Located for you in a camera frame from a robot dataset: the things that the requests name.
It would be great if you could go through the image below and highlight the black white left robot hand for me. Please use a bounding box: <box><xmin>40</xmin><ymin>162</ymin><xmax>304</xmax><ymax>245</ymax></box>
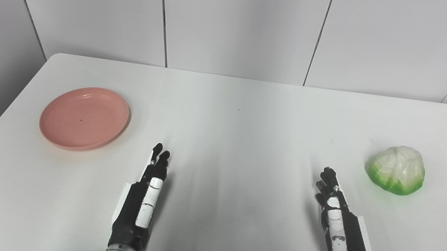
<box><xmin>107</xmin><ymin>138</ymin><xmax>172</xmax><ymax>251</ymax></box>

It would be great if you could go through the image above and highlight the green white cabbage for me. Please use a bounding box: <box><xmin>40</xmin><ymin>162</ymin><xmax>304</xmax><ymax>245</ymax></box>
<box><xmin>363</xmin><ymin>141</ymin><xmax>429</xmax><ymax>199</ymax></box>

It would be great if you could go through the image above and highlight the pink round plate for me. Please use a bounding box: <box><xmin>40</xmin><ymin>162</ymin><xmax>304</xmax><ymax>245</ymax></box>
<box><xmin>36</xmin><ymin>80</ymin><xmax>135</xmax><ymax>159</ymax></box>

